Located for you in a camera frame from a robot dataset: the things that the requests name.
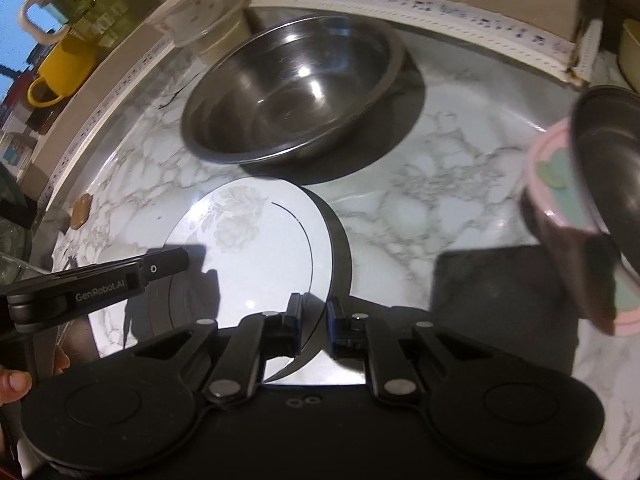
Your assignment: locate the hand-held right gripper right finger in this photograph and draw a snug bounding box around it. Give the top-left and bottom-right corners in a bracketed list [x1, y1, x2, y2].
[326, 296, 484, 407]

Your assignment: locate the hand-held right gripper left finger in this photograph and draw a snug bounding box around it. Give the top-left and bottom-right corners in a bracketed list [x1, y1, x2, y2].
[132, 292, 304, 407]

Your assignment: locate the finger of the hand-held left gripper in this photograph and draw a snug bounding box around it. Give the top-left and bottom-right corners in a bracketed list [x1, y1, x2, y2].
[49, 246, 191, 286]

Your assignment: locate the white floral plate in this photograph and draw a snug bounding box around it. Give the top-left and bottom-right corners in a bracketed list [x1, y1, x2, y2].
[159, 177, 336, 387]

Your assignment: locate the large steel bowl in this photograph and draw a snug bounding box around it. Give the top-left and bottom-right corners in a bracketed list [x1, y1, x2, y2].
[179, 6, 407, 164]

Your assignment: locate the pink bowl with steel liner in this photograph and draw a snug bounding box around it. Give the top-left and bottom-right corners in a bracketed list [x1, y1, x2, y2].
[519, 84, 640, 338]

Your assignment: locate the person's left hand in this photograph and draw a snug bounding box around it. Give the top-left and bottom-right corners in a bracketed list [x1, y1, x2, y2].
[0, 349, 71, 407]

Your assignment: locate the small brown block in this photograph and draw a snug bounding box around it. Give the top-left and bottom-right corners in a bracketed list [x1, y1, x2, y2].
[69, 193, 94, 232]

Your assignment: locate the white patterned trim strip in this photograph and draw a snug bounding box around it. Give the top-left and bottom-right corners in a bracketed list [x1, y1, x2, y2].
[42, 39, 172, 211]
[244, 0, 577, 82]
[569, 19, 607, 87]

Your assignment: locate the yellow mug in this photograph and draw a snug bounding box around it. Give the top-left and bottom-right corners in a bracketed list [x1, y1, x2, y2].
[26, 39, 99, 109]

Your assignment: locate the beige plastic container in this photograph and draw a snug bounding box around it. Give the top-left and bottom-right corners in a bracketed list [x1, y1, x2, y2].
[194, 0, 252, 62]

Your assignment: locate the white floral cup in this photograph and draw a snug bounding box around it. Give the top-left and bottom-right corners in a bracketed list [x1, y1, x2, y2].
[144, 0, 246, 47]

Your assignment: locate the cream bowl with dark rim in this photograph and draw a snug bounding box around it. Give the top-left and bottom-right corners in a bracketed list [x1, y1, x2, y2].
[617, 19, 640, 92]

